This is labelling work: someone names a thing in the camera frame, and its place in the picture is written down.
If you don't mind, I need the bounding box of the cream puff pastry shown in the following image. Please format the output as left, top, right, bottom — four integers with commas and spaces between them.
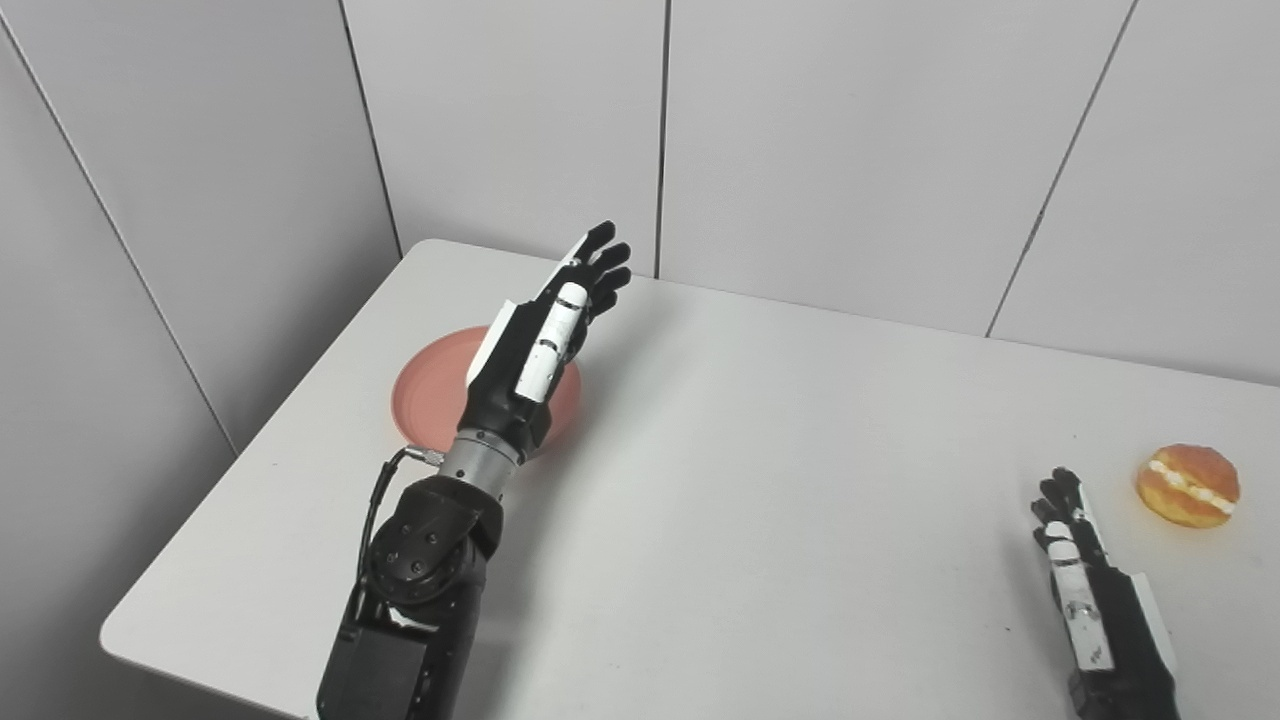
1136, 444, 1241, 529

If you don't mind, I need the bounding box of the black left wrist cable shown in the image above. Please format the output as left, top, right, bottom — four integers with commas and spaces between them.
355, 446, 446, 621

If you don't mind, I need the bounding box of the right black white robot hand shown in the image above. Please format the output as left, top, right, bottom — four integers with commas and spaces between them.
1031, 467, 1181, 720

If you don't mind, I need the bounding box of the pink round plate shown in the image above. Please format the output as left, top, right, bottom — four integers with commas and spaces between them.
391, 326, 582, 459

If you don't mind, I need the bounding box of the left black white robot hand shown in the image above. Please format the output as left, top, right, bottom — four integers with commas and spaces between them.
455, 221, 633, 463

